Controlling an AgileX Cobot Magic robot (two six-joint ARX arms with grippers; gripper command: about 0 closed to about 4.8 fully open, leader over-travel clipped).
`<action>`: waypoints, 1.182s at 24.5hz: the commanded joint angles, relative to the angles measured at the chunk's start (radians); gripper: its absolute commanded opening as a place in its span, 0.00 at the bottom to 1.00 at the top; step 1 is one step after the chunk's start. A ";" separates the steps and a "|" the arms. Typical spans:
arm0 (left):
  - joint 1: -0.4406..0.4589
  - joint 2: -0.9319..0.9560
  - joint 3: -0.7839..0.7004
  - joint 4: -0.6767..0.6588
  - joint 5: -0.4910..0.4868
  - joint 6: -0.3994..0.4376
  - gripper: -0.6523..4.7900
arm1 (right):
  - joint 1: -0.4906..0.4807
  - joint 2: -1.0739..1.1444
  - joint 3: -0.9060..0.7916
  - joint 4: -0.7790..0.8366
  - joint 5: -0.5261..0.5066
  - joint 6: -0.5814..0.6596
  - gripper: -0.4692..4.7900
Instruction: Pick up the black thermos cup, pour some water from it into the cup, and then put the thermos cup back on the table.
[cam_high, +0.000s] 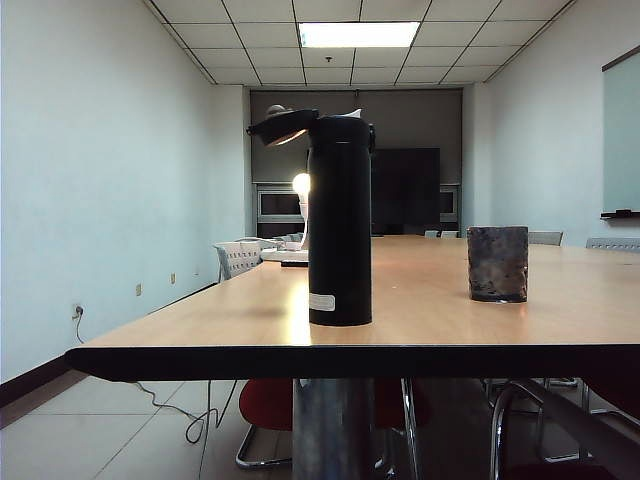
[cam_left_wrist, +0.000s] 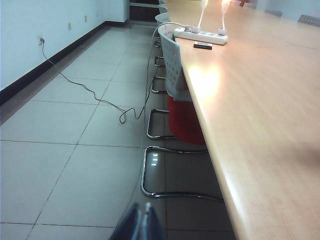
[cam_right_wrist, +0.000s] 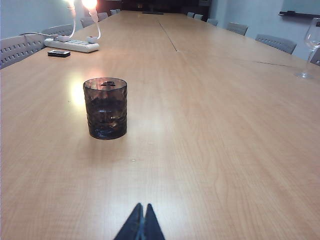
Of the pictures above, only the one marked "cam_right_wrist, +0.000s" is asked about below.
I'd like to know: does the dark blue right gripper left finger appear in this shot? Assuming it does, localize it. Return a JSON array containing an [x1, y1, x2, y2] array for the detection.
[[114, 202, 145, 240]]

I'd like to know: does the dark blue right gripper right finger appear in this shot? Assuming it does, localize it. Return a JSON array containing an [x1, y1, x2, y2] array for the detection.
[[144, 202, 167, 240]]

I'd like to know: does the dark textured glass cup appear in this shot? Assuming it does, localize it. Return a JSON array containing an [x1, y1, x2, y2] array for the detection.
[[82, 77, 128, 140]]

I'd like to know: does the small flat black device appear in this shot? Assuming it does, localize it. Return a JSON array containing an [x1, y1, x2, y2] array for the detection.
[[47, 49, 72, 59]]

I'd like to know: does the white power strip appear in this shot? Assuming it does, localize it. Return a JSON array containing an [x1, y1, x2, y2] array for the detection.
[[44, 37, 100, 54]]

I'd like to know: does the white flexible USB lamp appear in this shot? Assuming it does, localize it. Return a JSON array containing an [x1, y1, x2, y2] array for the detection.
[[58, 0, 78, 43], [81, 0, 102, 43]]

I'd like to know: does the large black TV screen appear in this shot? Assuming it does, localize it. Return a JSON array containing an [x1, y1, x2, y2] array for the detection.
[[122, 0, 186, 12]]

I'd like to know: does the clear wine glass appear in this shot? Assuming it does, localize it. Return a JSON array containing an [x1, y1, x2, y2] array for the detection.
[[294, 17, 320, 80]]

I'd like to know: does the black whiteboard tray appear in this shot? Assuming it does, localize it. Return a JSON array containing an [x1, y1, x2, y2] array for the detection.
[[278, 10, 320, 18]]

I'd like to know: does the white power strip cable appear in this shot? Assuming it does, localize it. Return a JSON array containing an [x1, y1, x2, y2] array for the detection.
[[21, 31, 60, 40]]

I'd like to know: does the wall whiteboard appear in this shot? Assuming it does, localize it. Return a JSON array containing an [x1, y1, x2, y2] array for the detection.
[[282, 0, 320, 13]]

